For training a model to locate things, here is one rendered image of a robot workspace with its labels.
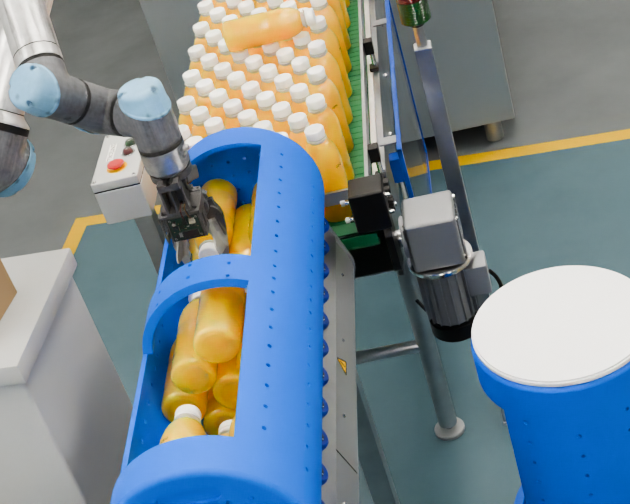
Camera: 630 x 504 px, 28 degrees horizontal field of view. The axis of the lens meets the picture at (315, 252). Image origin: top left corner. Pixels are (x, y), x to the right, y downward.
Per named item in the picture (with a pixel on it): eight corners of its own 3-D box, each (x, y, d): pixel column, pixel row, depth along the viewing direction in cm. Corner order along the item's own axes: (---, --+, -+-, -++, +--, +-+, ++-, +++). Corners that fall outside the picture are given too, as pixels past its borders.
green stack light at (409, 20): (401, 29, 259) (396, 8, 256) (400, 16, 264) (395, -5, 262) (432, 22, 258) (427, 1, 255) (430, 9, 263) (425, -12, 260)
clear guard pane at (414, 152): (444, 326, 290) (398, 151, 263) (424, 152, 354) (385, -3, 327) (446, 326, 290) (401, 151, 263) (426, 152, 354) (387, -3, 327)
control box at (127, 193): (107, 225, 258) (89, 184, 253) (120, 174, 275) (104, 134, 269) (153, 215, 257) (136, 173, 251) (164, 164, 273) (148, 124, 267)
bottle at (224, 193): (218, 171, 232) (210, 227, 217) (245, 194, 235) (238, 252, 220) (192, 192, 235) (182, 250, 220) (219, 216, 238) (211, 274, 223)
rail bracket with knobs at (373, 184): (350, 242, 248) (338, 200, 243) (350, 222, 254) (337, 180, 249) (399, 232, 247) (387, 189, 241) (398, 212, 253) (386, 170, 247)
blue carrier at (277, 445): (147, 633, 175) (71, 494, 159) (201, 266, 247) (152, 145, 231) (344, 599, 171) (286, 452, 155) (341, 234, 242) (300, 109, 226)
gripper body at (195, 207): (167, 247, 209) (143, 188, 202) (172, 219, 216) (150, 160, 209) (211, 238, 208) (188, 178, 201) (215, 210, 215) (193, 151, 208)
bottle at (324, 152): (316, 220, 258) (292, 144, 247) (334, 200, 262) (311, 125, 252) (344, 224, 254) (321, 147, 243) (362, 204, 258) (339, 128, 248)
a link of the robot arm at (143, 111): (132, 71, 202) (171, 74, 197) (154, 129, 208) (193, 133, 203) (101, 96, 198) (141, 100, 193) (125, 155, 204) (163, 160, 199)
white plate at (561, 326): (612, 244, 204) (613, 250, 204) (450, 297, 204) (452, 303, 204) (684, 345, 181) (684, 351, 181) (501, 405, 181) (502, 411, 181)
